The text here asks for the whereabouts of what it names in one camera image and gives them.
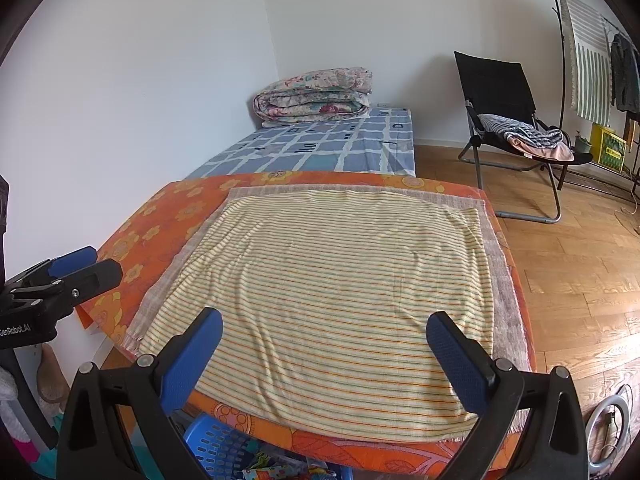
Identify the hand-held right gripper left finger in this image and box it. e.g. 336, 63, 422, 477
57, 307, 224, 480

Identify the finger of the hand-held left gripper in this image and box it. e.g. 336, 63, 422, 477
15, 259, 123, 320
5, 246, 98, 291

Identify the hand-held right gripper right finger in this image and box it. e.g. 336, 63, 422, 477
425, 311, 590, 480

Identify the blue plastic basket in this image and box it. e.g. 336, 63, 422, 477
182, 412, 351, 480

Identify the colourful snack packet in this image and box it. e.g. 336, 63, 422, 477
242, 462, 303, 480

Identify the grey checked cloth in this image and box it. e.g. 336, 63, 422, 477
120, 182, 531, 441

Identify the orange floral sheet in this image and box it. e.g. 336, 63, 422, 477
75, 170, 538, 476

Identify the yellow striped cloth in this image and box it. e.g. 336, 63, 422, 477
139, 189, 497, 436

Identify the striped clothes pile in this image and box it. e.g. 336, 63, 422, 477
477, 114, 575, 163

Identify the blue plaid bed sheet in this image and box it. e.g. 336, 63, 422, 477
185, 106, 417, 178

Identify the yellow plastic crate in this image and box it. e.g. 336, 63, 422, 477
590, 124, 628, 173

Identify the black folding chair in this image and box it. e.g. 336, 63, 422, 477
453, 51, 596, 223

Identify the folded floral quilt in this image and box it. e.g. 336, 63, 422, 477
251, 66, 373, 128

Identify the metal clothes rack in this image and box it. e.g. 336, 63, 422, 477
544, 0, 640, 191

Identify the green striped hanging towel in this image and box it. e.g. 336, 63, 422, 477
559, 0, 613, 128

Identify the dark hanging garment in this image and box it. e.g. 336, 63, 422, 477
609, 32, 640, 113

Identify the grey ring light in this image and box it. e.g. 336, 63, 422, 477
585, 385, 633, 476

